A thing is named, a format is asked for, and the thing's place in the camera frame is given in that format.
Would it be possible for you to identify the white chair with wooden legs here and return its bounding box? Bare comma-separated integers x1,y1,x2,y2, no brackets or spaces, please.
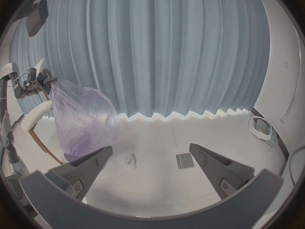
21,58,64,165

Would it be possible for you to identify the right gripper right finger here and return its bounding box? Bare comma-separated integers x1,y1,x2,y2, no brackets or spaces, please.
189,143,255,200

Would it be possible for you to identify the crumpled white paper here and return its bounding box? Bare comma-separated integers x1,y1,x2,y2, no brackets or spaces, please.
123,153,137,171

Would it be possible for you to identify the purple plastic bag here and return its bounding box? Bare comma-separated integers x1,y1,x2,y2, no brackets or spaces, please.
50,78,125,163

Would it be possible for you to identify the white and grey plastic tub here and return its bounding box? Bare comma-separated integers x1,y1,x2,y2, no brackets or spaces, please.
248,115,278,147

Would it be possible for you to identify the black cable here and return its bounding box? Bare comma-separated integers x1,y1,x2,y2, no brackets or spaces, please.
289,146,305,187

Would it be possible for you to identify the pale blue curtain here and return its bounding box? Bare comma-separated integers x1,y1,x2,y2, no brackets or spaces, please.
8,0,271,121

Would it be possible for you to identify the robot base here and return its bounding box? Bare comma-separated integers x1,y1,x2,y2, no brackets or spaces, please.
0,109,40,224

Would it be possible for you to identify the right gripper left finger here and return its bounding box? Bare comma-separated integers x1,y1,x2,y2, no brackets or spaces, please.
45,146,113,200

